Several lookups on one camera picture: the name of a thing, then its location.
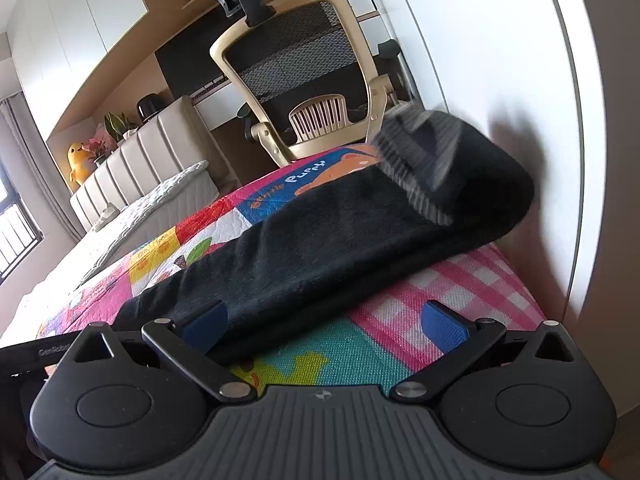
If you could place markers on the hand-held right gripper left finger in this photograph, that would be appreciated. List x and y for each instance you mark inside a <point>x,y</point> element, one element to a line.
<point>205,327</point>

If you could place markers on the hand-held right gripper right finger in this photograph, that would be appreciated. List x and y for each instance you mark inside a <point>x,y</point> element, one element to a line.
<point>445,322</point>

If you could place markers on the black garment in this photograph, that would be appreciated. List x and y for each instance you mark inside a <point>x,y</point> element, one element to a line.
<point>325,250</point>

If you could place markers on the colourful printed blanket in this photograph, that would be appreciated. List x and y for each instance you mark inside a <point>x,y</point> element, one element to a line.
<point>400,310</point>

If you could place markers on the window with railing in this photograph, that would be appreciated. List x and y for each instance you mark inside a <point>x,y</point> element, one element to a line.
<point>15,230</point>

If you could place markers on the white quilted mattress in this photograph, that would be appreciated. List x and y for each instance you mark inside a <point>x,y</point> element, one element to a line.
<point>100,245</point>

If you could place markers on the white crumpled cloth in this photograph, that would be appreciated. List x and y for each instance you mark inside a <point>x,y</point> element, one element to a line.
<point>105,216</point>

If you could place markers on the beige padded headboard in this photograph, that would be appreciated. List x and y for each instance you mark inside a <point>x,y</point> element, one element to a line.
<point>150,155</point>

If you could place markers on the grey curtain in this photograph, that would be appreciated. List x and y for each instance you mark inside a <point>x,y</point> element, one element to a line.
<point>30,160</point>

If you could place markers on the yellow duck plush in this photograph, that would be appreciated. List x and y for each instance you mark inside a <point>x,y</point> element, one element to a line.
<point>79,165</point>

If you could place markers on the white desk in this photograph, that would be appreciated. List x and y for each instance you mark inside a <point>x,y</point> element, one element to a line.
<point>220,110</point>

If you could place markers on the green potted plant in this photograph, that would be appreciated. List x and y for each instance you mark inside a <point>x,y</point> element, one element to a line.
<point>119,125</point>

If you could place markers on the black round pot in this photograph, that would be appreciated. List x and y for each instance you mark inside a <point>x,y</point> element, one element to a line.
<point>149,107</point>

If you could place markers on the keyboard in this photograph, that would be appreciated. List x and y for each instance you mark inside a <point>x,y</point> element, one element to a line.
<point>209,90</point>

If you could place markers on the black desk back panel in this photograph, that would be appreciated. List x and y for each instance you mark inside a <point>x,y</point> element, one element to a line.
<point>195,55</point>

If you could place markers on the beige mesh office chair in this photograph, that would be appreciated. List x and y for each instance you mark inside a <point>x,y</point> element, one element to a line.
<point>300,60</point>

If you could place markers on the white wall cabinet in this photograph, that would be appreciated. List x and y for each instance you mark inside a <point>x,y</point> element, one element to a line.
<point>65,15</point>

